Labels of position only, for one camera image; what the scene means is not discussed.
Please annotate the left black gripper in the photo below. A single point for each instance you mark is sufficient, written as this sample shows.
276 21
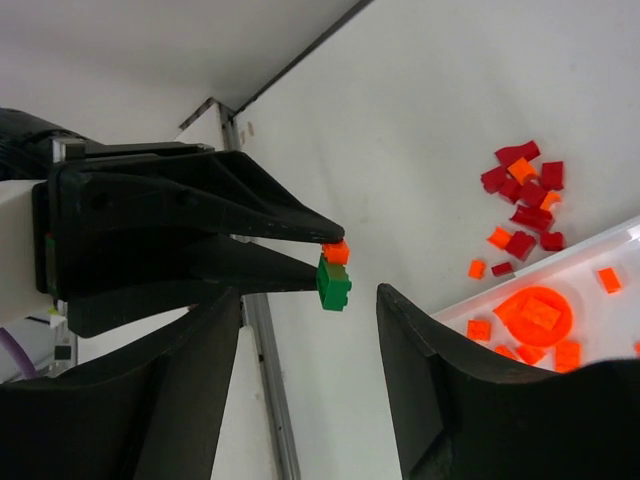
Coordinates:
120 231

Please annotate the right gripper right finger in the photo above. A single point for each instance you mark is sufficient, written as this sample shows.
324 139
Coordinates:
462 411

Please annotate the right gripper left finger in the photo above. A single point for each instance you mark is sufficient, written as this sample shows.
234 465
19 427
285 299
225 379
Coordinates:
152 409

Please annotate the orange dome lego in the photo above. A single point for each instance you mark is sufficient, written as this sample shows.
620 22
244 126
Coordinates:
536 316

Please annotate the green three-stud lego plate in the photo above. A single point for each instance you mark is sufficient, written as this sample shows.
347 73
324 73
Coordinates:
333 285

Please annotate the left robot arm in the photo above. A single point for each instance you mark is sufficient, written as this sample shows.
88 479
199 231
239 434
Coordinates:
29 146

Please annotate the small orange lego stud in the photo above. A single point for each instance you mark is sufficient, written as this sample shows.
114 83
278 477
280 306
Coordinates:
336 253

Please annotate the orange lego pile in tray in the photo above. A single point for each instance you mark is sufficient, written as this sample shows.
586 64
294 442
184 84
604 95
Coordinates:
606 324

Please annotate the white three-compartment tray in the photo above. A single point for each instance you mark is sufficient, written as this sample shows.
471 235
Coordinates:
613 254

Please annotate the red lego pile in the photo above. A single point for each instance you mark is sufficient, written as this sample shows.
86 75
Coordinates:
534 192

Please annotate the aluminium rail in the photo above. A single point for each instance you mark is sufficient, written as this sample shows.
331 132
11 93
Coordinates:
257 440

